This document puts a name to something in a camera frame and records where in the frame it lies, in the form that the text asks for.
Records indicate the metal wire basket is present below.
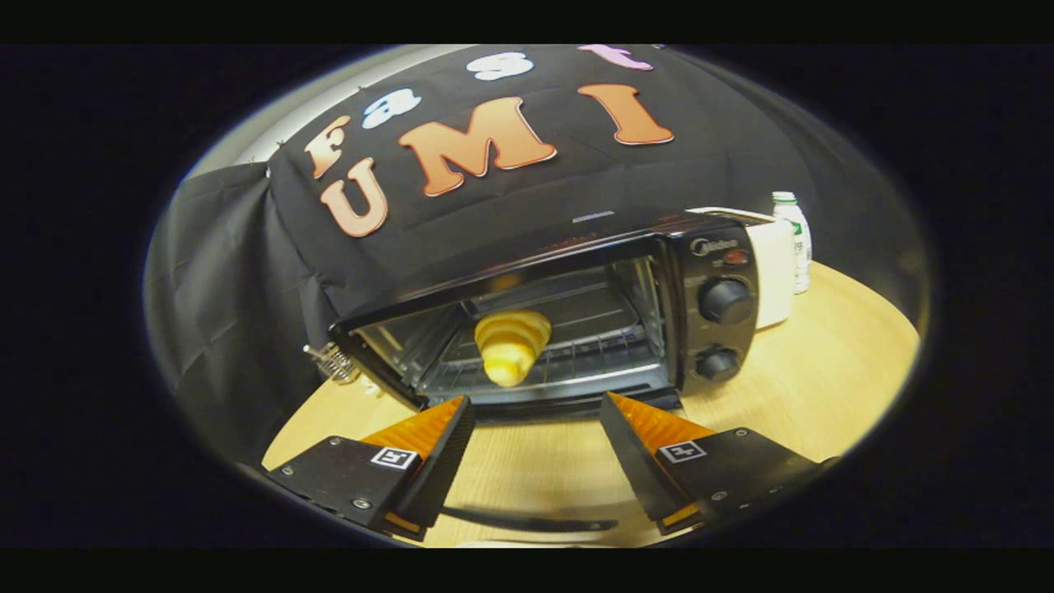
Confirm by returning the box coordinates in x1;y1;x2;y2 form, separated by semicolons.
303;342;361;386

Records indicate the black toaster oven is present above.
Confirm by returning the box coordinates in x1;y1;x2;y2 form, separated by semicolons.
329;210;760;535

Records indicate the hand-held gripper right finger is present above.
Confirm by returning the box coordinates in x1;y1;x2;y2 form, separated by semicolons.
599;392;828;536

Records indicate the black backdrop cloth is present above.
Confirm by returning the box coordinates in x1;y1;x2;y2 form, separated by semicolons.
144;45;931;470

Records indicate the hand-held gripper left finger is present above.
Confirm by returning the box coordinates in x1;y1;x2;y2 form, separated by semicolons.
263;395;478;542

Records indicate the metal oven rack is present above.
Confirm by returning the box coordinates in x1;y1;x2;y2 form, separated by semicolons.
418;325;672;398

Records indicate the golden croissant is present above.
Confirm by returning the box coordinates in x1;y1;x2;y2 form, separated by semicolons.
473;309;553;388

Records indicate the white pop-up toaster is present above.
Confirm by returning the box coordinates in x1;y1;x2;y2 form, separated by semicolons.
688;206;795;330

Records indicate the white plastic bottle green label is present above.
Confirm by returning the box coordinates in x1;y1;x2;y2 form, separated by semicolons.
772;191;814;296

